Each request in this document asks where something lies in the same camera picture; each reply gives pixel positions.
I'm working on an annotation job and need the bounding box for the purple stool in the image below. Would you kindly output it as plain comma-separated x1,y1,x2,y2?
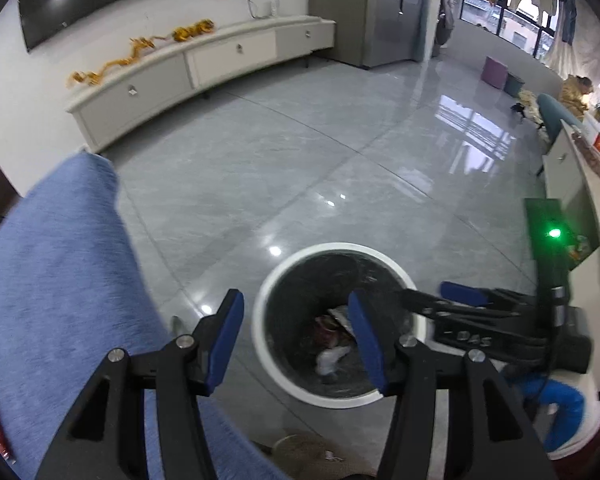
482,56,510,90

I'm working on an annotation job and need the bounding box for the green stool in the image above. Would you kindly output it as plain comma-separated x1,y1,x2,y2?
503,72,526,98

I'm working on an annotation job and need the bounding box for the red snack wrapper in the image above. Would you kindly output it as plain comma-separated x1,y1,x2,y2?
314,314,353,348

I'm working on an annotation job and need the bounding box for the teal chair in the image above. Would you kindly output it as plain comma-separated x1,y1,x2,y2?
536,92,587,147

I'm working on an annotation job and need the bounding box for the white television cabinet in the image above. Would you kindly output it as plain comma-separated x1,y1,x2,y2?
65,14,337,153

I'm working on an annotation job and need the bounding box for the dark hanging jacket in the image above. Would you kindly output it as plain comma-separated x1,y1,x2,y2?
436,0,457,57

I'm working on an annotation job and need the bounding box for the grey refrigerator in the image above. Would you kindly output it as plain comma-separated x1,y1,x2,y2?
307,0,381,68

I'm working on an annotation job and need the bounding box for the sheer white curtain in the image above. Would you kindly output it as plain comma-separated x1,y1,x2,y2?
545,0,600,81

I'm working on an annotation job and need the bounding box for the white-rimmed round trash bin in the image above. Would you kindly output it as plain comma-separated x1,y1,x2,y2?
251,242,427,408

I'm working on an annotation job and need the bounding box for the long golden dragon ornament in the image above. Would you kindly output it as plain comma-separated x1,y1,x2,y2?
70,56,142,88

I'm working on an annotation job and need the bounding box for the white crumpled tissue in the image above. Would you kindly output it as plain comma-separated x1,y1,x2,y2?
316,346,355,377

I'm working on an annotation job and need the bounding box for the beige slipper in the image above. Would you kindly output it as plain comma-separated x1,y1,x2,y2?
272,434,381,480

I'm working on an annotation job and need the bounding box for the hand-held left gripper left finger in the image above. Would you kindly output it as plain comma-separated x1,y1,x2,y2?
35,288,246,480

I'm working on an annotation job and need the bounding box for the blue rug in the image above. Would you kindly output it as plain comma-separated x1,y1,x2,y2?
0,152,291,480

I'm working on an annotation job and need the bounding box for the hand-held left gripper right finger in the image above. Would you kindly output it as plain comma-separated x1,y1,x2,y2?
347,289,561,480

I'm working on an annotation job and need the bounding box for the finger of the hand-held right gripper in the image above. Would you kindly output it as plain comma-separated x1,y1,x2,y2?
440,281,533,313
400,288,511,327

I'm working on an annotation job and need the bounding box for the coiled golden dragon ornament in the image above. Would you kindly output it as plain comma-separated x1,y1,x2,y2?
172,19,215,43

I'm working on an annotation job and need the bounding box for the person's right hand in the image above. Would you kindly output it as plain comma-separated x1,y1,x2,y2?
502,367,600,461

